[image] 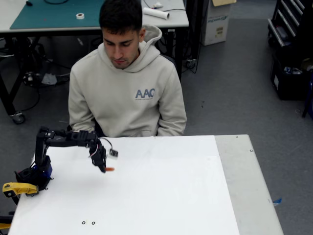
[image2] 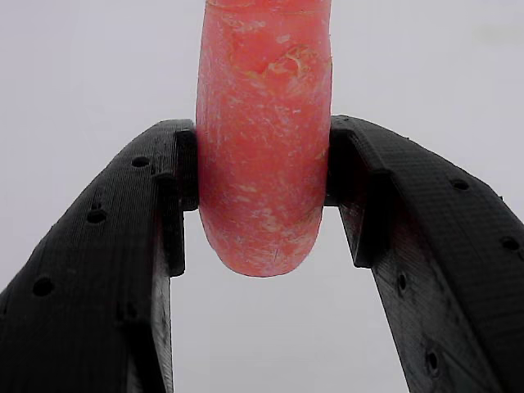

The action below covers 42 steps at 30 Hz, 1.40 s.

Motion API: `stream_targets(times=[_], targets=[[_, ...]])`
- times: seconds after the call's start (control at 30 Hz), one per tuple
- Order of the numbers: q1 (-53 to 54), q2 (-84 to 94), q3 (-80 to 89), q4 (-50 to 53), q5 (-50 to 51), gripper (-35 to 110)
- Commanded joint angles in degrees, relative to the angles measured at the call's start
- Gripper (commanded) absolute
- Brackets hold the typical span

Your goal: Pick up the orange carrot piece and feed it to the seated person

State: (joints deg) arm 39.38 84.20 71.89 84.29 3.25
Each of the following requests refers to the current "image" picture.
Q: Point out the white cardboard box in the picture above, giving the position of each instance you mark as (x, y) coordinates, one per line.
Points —
(216, 24)

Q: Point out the white paper roll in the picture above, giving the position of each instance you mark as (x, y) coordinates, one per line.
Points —
(156, 13)

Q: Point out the grey caster wheel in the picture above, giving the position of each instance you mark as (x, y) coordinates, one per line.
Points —
(191, 64)
(18, 118)

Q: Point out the green cutting mat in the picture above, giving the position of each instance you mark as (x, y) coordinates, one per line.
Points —
(56, 14)

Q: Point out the blue tape scrap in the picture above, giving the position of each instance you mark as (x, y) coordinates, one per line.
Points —
(277, 201)

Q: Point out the small white tube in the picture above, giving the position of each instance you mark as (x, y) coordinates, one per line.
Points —
(157, 5)

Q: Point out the grey work table black legs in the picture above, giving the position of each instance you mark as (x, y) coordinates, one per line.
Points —
(49, 30)

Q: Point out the blue chair leg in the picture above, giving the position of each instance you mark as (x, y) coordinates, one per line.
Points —
(308, 98)

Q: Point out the large white paper sheet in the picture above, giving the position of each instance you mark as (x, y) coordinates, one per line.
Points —
(127, 186)

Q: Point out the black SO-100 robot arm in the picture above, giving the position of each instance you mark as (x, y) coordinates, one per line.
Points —
(40, 151)

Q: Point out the yellow table clamp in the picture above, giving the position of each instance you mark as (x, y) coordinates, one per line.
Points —
(20, 188)

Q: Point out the small white camera board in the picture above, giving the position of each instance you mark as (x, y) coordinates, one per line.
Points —
(112, 154)

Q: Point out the small orange snack piece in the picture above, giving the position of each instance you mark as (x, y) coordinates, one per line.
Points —
(110, 169)

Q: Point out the white crumpled bag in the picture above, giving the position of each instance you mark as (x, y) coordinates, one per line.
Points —
(49, 78)

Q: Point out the white tape roll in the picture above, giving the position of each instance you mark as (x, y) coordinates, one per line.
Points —
(80, 15)

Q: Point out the black metal drawer rack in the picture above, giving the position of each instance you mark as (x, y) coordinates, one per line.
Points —
(283, 22)

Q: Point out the man in beige hoodie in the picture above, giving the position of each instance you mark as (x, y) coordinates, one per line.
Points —
(124, 98)

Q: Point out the black marker pen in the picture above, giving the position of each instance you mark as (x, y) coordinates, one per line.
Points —
(29, 3)

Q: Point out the black storage crate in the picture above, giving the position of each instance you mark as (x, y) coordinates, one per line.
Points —
(291, 83)

